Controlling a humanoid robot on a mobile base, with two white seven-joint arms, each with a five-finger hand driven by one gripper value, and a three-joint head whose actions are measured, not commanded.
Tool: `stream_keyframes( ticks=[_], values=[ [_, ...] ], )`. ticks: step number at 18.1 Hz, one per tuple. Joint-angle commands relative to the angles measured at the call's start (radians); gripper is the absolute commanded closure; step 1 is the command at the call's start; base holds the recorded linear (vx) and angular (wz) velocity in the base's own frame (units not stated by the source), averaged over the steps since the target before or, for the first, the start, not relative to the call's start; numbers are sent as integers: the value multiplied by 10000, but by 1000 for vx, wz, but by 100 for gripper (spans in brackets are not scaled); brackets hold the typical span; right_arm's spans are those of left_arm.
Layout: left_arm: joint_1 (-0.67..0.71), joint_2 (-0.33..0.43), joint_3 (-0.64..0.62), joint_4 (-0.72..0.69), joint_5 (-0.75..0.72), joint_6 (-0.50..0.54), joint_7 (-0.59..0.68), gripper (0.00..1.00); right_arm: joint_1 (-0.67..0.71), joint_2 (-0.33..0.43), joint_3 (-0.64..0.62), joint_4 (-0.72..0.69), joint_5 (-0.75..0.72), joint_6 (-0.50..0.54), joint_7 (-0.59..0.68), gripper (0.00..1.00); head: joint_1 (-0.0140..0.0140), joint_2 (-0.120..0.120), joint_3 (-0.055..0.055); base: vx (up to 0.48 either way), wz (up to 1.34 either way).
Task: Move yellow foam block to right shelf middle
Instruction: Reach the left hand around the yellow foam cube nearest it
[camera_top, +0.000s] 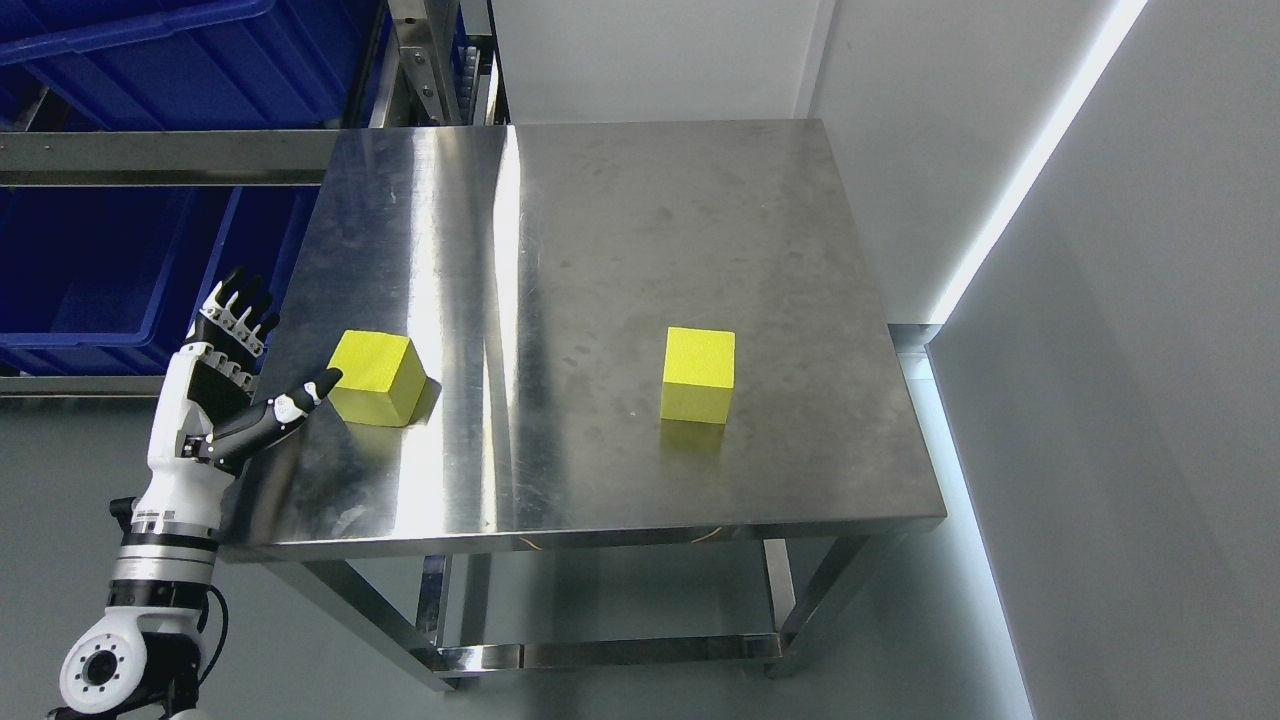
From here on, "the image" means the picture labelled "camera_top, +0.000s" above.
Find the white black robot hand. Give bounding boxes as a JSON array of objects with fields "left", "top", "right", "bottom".
[{"left": 131, "top": 268, "right": 343, "bottom": 530}]

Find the yellow foam block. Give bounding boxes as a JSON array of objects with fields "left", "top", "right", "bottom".
[
  {"left": 329, "top": 329, "right": 428, "bottom": 428},
  {"left": 660, "top": 325, "right": 736, "bottom": 425}
]

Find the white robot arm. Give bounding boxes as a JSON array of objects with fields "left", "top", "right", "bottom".
[{"left": 46, "top": 498, "right": 227, "bottom": 719}]

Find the metal shelf rack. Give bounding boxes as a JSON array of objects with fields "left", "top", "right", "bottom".
[{"left": 0, "top": 0, "right": 511, "bottom": 401}]

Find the blue bin beside table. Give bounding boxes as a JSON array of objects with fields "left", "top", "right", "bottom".
[{"left": 204, "top": 186, "right": 321, "bottom": 373}]

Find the stainless steel table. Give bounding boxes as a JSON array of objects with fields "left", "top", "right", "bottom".
[{"left": 223, "top": 120, "right": 946, "bottom": 691}]

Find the blue bin upper left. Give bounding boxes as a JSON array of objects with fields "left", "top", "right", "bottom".
[{"left": 1, "top": 1, "right": 384, "bottom": 131}]

